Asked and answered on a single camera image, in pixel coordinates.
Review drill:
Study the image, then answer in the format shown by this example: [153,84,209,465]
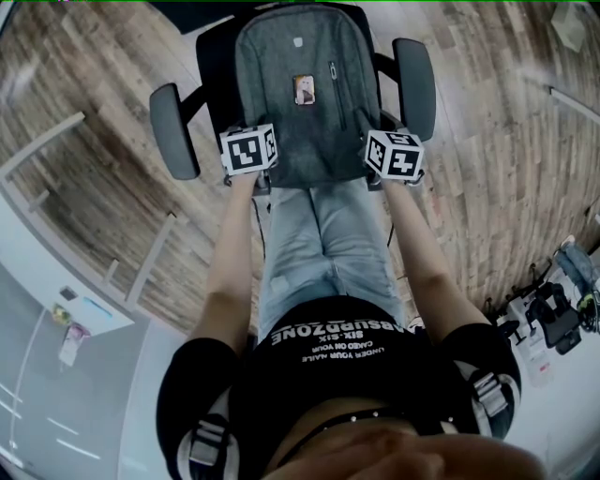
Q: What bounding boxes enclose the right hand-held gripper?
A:
[355,108,426,188]

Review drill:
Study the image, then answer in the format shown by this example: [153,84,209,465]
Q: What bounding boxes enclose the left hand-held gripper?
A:
[218,123,279,196]

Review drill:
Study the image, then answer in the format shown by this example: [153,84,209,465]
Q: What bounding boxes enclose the grey fabric backpack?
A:
[233,3,382,189]

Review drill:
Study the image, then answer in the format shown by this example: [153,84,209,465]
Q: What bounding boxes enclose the black office chair with armrests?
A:
[148,0,437,182]

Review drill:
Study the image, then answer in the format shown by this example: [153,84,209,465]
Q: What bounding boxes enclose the person's right forearm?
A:
[382,180,470,343]

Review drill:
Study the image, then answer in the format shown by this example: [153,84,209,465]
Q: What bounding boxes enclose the person's left forearm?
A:
[187,175,263,357]

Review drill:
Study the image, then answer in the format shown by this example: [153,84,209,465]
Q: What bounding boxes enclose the person's legs in light jeans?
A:
[257,177,409,343]

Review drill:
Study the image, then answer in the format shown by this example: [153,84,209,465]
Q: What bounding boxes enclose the white table with thin legs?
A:
[548,86,600,123]

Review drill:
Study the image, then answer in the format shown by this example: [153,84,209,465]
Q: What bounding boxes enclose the cardboard box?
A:
[550,4,587,51]

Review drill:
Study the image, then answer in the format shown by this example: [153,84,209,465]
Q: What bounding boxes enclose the light blue flat item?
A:
[82,295,112,318]

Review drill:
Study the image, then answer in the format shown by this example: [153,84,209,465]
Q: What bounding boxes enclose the white desk with grey legs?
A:
[0,111,179,329]

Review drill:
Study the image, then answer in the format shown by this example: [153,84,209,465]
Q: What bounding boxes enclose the person's torso in black shirt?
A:
[157,297,522,480]

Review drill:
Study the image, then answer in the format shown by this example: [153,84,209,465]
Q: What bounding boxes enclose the black device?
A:
[527,280,585,355]

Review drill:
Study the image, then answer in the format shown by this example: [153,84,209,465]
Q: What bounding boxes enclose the pink snack packet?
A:
[58,325,90,367]

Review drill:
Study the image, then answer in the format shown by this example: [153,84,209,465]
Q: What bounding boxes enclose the white packet with red label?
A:
[522,327,554,388]

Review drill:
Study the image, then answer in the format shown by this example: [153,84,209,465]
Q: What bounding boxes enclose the white work table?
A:
[491,262,600,480]

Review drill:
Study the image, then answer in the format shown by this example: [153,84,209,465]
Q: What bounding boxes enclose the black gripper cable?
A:
[251,196,269,259]

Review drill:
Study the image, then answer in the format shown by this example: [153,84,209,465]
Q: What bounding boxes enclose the grey harness strap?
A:
[468,369,517,437]
[185,416,233,480]

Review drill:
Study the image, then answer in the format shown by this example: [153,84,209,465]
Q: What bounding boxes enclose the black studded neck strap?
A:
[276,405,458,470]

